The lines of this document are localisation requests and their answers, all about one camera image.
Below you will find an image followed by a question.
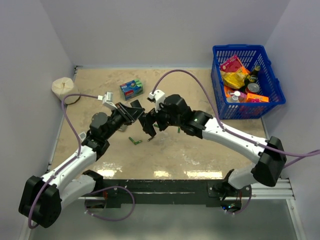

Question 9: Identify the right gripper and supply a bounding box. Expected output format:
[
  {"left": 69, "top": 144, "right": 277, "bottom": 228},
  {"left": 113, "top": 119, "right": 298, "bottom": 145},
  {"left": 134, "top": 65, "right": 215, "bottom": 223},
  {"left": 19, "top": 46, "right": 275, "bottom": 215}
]
[{"left": 143, "top": 103, "right": 183, "bottom": 137}]

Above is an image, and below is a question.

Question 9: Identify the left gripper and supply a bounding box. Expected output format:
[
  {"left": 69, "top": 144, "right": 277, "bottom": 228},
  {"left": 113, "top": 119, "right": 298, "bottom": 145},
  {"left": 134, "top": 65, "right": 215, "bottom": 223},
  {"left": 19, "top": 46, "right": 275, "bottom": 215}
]
[{"left": 103, "top": 102, "right": 145, "bottom": 140}]

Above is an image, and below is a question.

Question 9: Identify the black remote control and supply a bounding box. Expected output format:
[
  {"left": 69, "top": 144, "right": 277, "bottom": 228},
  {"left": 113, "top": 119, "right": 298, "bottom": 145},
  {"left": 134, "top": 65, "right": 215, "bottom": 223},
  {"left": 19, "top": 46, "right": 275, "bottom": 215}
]
[{"left": 138, "top": 108, "right": 157, "bottom": 141}]

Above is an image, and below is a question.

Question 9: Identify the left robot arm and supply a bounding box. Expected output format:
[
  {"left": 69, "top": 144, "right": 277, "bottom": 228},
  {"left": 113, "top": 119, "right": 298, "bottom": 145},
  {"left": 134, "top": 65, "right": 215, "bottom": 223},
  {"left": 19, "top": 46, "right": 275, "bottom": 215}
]
[{"left": 18, "top": 100, "right": 145, "bottom": 229}]

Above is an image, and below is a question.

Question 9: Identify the grey remote control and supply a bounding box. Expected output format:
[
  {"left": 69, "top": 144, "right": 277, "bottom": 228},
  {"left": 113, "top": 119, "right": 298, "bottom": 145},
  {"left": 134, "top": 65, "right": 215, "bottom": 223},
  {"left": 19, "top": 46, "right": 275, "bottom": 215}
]
[{"left": 118, "top": 125, "right": 127, "bottom": 132}]

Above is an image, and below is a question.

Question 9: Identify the green battery pack box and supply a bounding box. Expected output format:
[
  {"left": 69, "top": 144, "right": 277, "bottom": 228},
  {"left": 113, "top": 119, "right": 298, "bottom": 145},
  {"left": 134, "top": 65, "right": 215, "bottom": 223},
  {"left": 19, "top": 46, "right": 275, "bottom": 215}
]
[{"left": 119, "top": 79, "right": 144, "bottom": 101}]

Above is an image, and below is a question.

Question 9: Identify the beige paper roll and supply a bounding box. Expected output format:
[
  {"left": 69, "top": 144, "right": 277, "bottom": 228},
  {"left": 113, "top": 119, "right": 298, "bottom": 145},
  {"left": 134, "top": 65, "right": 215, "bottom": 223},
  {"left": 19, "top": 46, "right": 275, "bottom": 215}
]
[{"left": 51, "top": 77, "right": 80, "bottom": 105}]

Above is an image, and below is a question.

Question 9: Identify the white pump bottle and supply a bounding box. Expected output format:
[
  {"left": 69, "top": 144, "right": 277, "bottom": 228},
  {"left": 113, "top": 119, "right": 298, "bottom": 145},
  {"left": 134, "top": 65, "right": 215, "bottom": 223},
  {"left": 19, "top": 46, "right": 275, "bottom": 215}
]
[{"left": 227, "top": 91, "right": 241, "bottom": 103}]

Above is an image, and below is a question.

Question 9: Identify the yellow snack bag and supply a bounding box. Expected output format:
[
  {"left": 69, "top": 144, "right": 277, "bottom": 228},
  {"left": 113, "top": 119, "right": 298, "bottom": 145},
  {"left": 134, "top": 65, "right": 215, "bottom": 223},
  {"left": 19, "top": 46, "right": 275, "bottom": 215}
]
[{"left": 220, "top": 70, "right": 249, "bottom": 90}]

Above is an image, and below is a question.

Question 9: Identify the pink snack bag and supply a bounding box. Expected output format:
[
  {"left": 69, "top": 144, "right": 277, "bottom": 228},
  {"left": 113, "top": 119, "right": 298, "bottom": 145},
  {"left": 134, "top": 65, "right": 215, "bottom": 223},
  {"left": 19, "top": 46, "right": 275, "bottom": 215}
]
[{"left": 219, "top": 55, "right": 248, "bottom": 74}]

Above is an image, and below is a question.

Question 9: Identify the orange pink box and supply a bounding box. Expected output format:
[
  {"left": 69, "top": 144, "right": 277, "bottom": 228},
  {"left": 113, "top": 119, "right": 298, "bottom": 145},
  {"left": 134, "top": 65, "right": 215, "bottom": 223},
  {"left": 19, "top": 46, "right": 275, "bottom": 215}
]
[{"left": 245, "top": 93, "right": 269, "bottom": 103}]

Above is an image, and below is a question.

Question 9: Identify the metal tin can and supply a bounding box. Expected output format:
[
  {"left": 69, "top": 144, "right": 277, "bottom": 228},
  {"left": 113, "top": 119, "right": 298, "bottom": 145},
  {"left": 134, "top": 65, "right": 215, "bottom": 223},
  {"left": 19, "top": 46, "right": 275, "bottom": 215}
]
[{"left": 245, "top": 82, "right": 260, "bottom": 94}]

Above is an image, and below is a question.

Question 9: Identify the dark glass bottle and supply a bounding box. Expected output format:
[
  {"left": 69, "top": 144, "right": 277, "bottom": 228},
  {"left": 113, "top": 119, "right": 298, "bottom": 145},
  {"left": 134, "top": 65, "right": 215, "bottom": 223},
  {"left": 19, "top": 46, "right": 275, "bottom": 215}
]
[{"left": 244, "top": 65, "right": 261, "bottom": 87}]

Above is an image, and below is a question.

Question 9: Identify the blue plastic basket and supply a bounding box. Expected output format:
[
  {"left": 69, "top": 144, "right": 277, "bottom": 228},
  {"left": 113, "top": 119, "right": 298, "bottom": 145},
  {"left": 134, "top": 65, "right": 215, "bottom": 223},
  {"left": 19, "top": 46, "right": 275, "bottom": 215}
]
[{"left": 211, "top": 44, "right": 286, "bottom": 120}]

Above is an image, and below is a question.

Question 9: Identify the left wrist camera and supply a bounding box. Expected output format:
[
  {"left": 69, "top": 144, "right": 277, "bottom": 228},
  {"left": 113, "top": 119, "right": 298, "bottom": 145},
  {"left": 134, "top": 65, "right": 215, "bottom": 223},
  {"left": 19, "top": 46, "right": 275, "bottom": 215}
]
[{"left": 97, "top": 91, "right": 117, "bottom": 110}]

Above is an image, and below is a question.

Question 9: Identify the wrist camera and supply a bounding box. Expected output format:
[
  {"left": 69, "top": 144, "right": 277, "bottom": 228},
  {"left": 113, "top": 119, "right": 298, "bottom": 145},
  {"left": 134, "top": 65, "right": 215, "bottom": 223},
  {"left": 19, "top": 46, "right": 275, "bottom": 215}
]
[
  {"left": 147, "top": 89, "right": 166, "bottom": 113},
  {"left": 97, "top": 91, "right": 117, "bottom": 110}
]

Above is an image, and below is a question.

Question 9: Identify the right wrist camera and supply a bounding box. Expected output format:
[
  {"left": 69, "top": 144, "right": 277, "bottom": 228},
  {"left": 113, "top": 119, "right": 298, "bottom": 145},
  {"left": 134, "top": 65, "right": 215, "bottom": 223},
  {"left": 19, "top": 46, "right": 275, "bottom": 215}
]
[{"left": 147, "top": 89, "right": 166, "bottom": 113}]

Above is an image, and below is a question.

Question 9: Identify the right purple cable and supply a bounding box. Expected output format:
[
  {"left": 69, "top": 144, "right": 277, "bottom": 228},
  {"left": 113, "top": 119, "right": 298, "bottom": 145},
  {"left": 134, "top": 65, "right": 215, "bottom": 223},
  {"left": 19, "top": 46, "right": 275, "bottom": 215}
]
[{"left": 151, "top": 69, "right": 320, "bottom": 168}]

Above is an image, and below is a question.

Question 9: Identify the purple cable loop front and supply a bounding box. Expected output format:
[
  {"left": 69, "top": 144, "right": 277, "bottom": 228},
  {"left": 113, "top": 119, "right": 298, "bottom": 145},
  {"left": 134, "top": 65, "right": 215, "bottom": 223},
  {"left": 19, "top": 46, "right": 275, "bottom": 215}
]
[{"left": 84, "top": 186, "right": 137, "bottom": 223}]

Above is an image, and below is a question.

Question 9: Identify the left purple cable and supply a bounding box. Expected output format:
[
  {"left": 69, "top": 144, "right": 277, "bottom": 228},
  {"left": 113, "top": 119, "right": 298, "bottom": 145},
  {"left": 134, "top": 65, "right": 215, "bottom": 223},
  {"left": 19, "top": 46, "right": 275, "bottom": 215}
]
[{"left": 27, "top": 93, "right": 105, "bottom": 230}]

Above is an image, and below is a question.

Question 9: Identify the black base frame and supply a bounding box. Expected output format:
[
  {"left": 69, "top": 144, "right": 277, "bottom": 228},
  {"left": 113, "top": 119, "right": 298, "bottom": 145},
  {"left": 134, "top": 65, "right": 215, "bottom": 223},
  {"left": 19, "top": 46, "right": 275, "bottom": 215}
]
[{"left": 86, "top": 179, "right": 244, "bottom": 212}]

